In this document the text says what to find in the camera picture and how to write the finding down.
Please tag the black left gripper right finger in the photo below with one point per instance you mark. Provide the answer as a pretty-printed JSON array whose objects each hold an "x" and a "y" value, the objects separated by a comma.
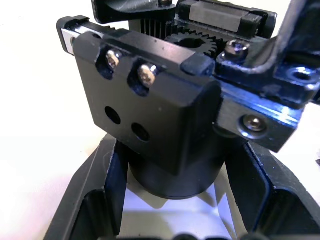
[{"x": 280, "y": 207}]

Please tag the silver screw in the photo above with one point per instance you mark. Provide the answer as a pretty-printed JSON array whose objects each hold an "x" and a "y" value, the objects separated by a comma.
[
  {"x": 112, "y": 59},
  {"x": 147, "y": 74}
]

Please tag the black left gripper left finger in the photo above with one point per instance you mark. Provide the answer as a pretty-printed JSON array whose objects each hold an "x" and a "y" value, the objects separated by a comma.
[{"x": 95, "y": 200}]

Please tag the black gripper body assembly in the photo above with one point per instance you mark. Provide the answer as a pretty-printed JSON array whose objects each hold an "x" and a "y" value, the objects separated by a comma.
[{"x": 252, "y": 100}]

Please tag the black finger piece block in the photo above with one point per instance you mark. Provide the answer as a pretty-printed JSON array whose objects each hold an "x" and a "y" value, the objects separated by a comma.
[{"x": 155, "y": 120}]

